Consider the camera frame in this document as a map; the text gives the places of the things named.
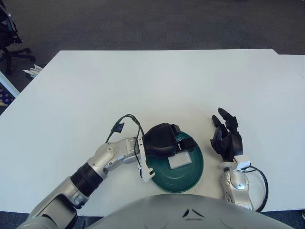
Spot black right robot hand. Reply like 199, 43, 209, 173
210, 107, 244, 163

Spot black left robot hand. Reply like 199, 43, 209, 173
143, 123, 196, 158

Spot white charger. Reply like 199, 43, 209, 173
168, 152, 193, 169

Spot green ribbed plate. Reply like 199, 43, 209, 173
145, 131, 204, 193

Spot grey robot torso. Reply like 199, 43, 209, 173
89, 193, 305, 229

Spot white paper cards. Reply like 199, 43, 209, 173
22, 64, 43, 78

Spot white shelf board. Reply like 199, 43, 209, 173
0, 70, 20, 98

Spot blue dotted mat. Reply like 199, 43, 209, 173
0, 86, 12, 107

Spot black office chair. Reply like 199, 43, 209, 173
0, 0, 36, 75

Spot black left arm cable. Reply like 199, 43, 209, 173
104, 114, 146, 167

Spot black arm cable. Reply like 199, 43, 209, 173
104, 114, 146, 167
249, 166, 269, 213

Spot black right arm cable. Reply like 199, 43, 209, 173
249, 166, 269, 213

